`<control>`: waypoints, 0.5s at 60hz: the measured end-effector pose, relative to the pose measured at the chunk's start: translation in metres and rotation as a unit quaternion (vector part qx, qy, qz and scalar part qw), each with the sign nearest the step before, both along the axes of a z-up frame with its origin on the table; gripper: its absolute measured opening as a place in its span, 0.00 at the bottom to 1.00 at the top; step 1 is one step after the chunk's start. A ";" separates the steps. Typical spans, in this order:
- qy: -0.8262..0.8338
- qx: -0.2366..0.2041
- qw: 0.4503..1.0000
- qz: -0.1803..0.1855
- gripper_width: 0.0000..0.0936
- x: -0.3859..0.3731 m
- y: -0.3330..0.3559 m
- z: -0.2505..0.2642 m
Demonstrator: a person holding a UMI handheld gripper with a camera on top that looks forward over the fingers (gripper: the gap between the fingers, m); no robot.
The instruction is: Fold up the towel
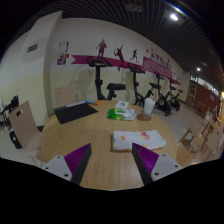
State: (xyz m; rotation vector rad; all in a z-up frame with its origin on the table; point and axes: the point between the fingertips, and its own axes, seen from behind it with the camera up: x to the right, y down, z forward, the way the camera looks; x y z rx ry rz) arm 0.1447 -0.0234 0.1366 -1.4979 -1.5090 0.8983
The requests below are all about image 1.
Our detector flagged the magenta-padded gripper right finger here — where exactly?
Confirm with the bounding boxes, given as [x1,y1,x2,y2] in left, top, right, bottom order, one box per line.
[131,142,184,186]

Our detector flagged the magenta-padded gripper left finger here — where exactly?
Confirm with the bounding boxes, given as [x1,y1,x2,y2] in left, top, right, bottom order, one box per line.
[41,142,93,186]

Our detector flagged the white towel with colourful print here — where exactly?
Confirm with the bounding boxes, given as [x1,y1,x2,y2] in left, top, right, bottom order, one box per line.
[111,129,167,152]

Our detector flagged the brown round saucer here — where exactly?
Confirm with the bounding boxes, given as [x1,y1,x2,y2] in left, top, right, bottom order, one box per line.
[136,113,153,122]

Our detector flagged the light wooden chair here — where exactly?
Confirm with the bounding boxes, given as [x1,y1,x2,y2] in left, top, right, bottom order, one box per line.
[8,100,45,158]

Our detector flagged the group of wooden chairs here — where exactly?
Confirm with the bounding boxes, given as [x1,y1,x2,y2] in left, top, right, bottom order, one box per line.
[175,111,224,168]

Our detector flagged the black laptop sleeve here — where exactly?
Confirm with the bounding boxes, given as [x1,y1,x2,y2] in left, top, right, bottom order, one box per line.
[53,101,99,125]

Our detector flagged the black exercise bike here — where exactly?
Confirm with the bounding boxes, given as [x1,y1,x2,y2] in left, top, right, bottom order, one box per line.
[127,63,155,108]
[167,77,184,112]
[149,73,174,117]
[86,55,128,102]

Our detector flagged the green wet wipes pack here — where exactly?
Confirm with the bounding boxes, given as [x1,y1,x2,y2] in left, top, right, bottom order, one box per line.
[106,107,138,122]

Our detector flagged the blue and orange marker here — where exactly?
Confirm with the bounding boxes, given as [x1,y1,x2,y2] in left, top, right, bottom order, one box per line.
[84,99,100,106]

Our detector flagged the small white box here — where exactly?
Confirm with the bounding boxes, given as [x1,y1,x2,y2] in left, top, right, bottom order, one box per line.
[114,100,130,110]

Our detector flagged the wall posters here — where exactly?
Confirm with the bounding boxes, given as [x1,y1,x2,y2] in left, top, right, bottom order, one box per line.
[56,41,71,66]

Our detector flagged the grey wall sign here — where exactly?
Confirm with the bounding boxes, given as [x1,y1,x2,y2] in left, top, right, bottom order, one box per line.
[26,43,39,54]

